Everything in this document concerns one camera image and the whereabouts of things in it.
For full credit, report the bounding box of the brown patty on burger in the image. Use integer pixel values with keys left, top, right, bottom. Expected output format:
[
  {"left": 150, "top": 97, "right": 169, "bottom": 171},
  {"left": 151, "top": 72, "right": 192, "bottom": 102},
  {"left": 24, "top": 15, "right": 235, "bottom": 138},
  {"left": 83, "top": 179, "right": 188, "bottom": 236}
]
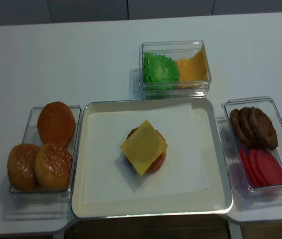
[{"left": 126, "top": 128, "right": 138, "bottom": 139}]

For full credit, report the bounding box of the right brown patty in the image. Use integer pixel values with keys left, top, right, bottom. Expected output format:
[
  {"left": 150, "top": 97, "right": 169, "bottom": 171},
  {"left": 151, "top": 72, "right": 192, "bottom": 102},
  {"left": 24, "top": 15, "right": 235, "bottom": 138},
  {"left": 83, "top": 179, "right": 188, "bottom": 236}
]
[{"left": 249, "top": 107, "right": 278, "bottom": 150}]

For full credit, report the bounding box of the clear bun container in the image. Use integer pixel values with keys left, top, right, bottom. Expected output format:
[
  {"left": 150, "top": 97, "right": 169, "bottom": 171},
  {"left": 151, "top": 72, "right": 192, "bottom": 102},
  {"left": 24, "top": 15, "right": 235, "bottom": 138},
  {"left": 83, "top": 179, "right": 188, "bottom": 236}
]
[{"left": 9, "top": 106, "right": 82, "bottom": 202}]

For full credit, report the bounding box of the middle brown patty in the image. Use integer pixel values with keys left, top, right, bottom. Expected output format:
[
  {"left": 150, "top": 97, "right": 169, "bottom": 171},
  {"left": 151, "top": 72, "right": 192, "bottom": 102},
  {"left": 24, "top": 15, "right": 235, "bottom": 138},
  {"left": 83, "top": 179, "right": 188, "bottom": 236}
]
[{"left": 239, "top": 107, "right": 263, "bottom": 149}]

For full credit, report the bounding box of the middle red tomato slice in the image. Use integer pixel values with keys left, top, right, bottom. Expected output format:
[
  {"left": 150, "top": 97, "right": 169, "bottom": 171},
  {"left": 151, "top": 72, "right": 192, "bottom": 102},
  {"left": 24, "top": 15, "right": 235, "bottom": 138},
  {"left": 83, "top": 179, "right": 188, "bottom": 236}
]
[{"left": 248, "top": 149, "right": 268, "bottom": 187}]

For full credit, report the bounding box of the clear lettuce cheese container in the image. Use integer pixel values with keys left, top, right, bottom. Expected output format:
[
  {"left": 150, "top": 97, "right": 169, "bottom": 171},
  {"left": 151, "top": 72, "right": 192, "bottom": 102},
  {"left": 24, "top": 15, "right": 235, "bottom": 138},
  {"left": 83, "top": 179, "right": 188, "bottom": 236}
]
[{"left": 139, "top": 40, "right": 211, "bottom": 98}]

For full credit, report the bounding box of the right red tomato slice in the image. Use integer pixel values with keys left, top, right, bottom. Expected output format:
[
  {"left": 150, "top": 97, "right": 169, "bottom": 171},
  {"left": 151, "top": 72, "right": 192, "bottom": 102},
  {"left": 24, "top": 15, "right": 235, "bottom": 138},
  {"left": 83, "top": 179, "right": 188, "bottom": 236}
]
[{"left": 256, "top": 150, "right": 282, "bottom": 186}]

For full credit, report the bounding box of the white metal tray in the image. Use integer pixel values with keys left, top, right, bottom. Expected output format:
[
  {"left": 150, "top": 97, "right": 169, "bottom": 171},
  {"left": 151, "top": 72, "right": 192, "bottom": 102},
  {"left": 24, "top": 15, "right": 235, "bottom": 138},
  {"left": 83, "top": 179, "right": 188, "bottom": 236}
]
[{"left": 71, "top": 97, "right": 233, "bottom": 219}]

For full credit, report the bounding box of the orange cheese slice in container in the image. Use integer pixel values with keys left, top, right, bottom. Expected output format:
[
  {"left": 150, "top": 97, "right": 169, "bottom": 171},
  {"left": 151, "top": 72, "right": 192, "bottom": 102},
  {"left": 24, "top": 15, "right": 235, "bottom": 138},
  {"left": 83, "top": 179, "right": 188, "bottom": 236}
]
[{"left": 176, "top": 46, "right": 208, "bottom": 89}]

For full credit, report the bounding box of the left brown patty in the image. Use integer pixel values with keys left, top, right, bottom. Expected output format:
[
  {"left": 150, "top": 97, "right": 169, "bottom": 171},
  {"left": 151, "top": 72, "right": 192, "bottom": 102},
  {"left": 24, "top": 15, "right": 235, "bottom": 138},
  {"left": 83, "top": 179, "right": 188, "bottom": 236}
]
[{"left": 230, "top": 109, "right": 254, "bottom": 149}]

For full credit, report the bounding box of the white paper sheet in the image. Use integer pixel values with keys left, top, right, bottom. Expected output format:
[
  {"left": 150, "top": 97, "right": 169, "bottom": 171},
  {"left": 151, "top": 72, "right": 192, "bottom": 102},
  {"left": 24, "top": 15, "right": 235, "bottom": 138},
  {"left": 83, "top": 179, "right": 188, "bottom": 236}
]
[{"left": 83, "top": 101, "right": 209, "bottom": 203}]

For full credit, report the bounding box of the sesame bun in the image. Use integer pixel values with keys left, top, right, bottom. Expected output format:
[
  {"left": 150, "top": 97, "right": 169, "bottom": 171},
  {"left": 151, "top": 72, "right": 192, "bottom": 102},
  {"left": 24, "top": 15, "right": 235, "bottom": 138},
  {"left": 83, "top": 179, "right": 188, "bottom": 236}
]
[
  {"left": 7, "top": 143, "right": 40, "bottom": 192},
  {"left": 33, "top": 143, "right": 73, "bottom": 191}
]

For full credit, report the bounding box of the left sesame bun top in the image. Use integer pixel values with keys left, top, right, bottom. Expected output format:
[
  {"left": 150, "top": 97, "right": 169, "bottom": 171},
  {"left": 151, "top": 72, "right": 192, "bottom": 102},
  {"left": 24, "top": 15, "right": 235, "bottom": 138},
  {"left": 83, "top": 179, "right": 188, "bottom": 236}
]
[{"left": 7, "top": 143, "right": 40, "bottom": 192}]

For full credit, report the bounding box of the plain orange bun half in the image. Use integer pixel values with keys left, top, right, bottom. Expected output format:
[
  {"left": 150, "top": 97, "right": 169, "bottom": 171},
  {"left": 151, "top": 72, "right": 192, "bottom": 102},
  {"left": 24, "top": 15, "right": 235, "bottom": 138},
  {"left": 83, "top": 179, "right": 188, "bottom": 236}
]
[{"left": 37, "top": 101, "right": 75, "bottom": 147}]

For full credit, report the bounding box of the green lettuce leaf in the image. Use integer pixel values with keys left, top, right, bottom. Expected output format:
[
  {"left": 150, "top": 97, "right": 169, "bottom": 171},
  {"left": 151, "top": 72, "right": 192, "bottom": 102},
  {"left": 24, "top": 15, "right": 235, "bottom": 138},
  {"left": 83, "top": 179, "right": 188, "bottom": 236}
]
[{"left": 143, "top": 52, "right": 180, "bottom": 90}]

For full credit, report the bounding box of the right sesame bun top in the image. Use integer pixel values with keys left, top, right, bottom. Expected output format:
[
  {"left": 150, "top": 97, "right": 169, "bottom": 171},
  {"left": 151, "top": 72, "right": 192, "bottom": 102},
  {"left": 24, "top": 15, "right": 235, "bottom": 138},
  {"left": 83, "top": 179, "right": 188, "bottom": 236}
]
[{"left": 33, "top": 143, "right": 73, "bottom": 191}]

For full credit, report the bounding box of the bottom bun on tray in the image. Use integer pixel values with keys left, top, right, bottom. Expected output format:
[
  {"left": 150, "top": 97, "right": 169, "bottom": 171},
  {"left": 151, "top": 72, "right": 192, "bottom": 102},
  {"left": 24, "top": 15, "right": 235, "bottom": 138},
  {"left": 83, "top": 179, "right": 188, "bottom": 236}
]
[{"left": 125, "top": 130, "right": 167, "bottom": 174}]

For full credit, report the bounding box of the yellow cheese slice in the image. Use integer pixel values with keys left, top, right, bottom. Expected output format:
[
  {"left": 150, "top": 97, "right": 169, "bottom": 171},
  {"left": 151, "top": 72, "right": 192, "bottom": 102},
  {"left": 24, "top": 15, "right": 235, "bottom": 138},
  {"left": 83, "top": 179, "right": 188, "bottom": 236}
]
[{"left": 120, "top": 121, "right": 168, "bottom": 176}]

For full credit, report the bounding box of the left red tomato slice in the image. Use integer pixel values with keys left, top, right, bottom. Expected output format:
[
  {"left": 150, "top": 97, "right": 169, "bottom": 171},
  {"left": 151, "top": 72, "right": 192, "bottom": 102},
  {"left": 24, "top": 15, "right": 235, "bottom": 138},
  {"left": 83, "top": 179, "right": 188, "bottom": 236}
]
[{"left": 239, "top": 147, "right": 259, "bottom": 188}]

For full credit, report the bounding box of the clear patty tomato container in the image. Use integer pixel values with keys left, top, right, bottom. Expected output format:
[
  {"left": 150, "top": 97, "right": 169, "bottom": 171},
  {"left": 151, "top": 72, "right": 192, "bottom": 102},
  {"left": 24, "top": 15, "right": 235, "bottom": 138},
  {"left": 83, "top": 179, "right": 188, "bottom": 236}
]
[{"left": 221, "top": 96, "right": 282, "bottom": 199}]

